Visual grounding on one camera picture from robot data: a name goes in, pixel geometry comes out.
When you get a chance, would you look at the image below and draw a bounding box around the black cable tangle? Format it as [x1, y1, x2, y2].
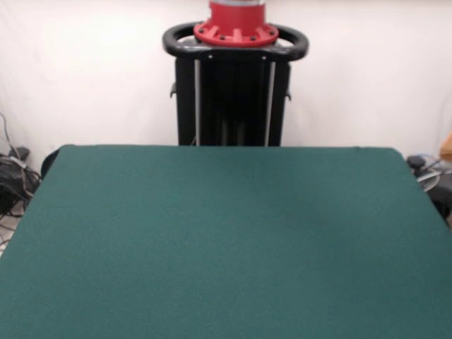
[0, 112, 42, 248]
[405, 151, 452, 220]

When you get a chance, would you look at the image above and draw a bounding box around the dark green tablecloth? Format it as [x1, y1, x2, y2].
[0, 143, 452, 339]

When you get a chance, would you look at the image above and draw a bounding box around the orange terry towel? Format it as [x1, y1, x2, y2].
[439, 130, 452, 160]

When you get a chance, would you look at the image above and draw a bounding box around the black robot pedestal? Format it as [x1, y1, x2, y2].
[162, 21, 310, 147]

